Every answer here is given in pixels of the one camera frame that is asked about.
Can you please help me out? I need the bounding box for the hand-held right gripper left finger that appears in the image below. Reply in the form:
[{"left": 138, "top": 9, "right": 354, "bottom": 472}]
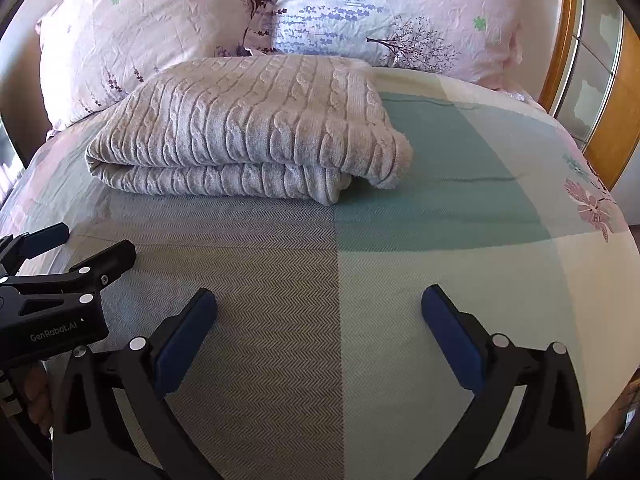
[{"left": 51, "top": 288, "right": 219, "bottom": 480}]

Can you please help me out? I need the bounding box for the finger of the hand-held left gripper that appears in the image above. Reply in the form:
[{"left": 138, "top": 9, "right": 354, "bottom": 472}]
[
  {"left": 60, "top": 239, "right": 137, "bottom": 293},
  {"left": 0, "top": 222, "right": 71, "bottom": 281}
]

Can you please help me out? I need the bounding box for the pink and white floral pillow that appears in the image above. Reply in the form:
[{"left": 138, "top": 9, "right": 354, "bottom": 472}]
[{"left": 243, "top": 0, "right": 543, "bottom": 98}]

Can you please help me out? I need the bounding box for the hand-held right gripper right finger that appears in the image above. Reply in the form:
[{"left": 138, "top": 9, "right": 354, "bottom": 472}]
[{"left": 421, "top": 284, "right": 589, "bottom": 480}]

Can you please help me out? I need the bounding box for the person's left hand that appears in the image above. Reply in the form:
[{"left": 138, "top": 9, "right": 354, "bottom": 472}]
[{"left": 22, "top": 360, "right": 53, "bottom": 438}]

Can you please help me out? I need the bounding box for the colour-block bedspread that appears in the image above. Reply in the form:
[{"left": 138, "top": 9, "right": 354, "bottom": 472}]
[{"left": 0, "top": 67, "right": 632, "bottom": 480}]

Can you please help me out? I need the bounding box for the grey cable-knit folded blanket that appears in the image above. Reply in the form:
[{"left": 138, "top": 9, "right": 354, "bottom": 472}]
[{"left": 85, "top": 55, "right": 415, "bottom": 207}]

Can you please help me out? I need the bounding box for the wooden headboard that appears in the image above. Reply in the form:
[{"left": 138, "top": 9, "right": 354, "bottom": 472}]
[{"left": 537, "top": 0, "right": 640, "bottom": 188}]

